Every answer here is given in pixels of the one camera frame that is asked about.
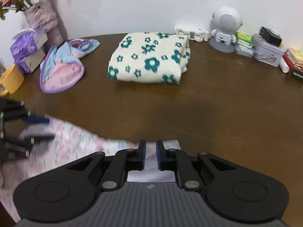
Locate pink floral baby dress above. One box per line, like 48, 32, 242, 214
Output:
0, 114, 182, 224

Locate yellow ceramic mug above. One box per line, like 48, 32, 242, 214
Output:
1, 64, 25, 96

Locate lower purple tissue pack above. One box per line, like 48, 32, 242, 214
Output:
14, 48, 46, 74

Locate purple tissue pack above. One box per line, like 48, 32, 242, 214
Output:
14, 48, 46, 74
10, 27, 48, 60

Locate blue pink purple garment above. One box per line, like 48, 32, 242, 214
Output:
39, 38, 100, 94

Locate upper purple tissue pack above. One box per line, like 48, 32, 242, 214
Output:
10, 27, 48, 60

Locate pink patterned flower vase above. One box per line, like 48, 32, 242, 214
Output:
24, 0, 64, 51

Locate dark red box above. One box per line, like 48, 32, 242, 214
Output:
283, 54, 303, 82

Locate white tube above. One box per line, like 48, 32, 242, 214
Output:
279, 58, 290, 74

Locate grey tin box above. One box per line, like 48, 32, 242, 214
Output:
252, 34, 286, 67

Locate green white small boxes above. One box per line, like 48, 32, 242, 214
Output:
234, 31, 254, 58

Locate yellow sticky note stack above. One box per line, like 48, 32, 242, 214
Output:
287, 48, 303, 64

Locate cream green-flower folded cloth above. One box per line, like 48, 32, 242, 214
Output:
107, 32, 191, 85

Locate black charger block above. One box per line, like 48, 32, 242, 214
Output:
259, 27, 282, 47

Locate white power strip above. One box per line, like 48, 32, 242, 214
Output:
175, 26, 210, 43

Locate white astronaut speaker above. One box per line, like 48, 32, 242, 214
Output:
209, 5, 242, 53

